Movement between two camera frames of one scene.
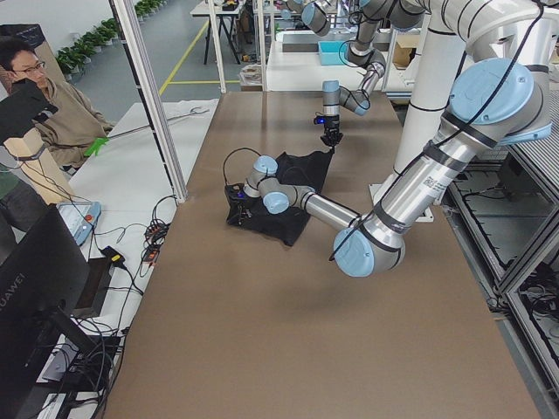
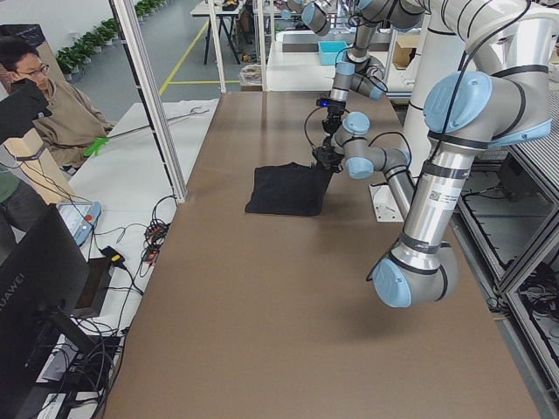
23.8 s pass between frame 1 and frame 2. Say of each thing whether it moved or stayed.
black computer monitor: stayed
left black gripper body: moved
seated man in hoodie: stayed
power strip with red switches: stayed
